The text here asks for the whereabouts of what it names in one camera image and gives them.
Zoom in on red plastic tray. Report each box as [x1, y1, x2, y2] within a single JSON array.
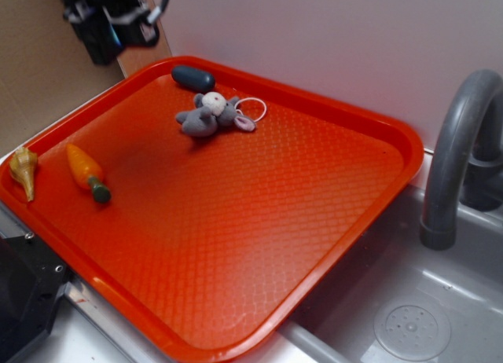
[[1, 57, 424, 362]]

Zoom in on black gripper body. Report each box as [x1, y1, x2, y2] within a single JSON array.
[[57, 0, 161, 49]]

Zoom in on wooden board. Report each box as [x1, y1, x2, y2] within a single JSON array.
[[104, 0, 171, 76]]

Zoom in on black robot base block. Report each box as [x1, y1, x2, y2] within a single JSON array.
[[1, 232, 69, 362]]

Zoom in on orange toy carrot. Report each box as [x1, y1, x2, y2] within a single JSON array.
[[66, 143, 112, 204]]

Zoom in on yellow conch seashell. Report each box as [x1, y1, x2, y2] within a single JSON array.
[[9, 147, 38, 202]]

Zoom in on grey toy faucet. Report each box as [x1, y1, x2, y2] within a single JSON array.
[[420, 69, 502, 251]]

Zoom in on grey toy sink basin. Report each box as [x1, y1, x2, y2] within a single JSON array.
[[277, 184, 503, 363]]

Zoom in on grey plush mouse toy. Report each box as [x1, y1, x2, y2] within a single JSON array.
[[175, 91, 268, 138]]

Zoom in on round sink drain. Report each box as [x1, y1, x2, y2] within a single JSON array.
[[373, 296, 451, 362]]

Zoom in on dark blue capsule object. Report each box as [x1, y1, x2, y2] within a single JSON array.
[[171, 65, 216, 94]]

